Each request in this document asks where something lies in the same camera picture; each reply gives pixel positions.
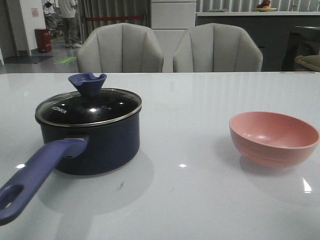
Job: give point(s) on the glass lid blue knob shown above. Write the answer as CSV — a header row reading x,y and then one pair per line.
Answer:
x,y
89,105

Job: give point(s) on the pink plastic bowl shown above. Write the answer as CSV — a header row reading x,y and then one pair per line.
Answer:
x,y
273,139

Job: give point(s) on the left grey upholstered chair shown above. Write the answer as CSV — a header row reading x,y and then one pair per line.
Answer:
x,y
121,48

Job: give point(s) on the grey upholstered chair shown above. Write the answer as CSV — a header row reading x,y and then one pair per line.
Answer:
x,y
121,48
216,47

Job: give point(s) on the right grey upholstered chair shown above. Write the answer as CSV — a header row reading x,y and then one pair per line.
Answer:
x,y
216,47

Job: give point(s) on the white cabinet block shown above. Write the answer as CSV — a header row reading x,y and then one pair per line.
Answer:
x,y
173,14

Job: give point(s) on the red barrier tape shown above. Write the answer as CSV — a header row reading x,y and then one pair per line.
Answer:
x,y
115,18

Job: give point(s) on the red trash bin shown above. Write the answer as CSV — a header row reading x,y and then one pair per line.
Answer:
x,y
43,41

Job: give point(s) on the dark grey counter cabinet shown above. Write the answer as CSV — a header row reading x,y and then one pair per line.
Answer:
x,y
269,30

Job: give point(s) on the standing person in background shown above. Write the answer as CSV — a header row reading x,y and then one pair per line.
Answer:
x,y
68,16

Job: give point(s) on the fruit plate on counter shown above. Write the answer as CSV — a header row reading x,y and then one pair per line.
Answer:
x,y
265,6

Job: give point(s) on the dark blue saucepan purple handle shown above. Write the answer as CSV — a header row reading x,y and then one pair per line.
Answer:
x,y
72,150

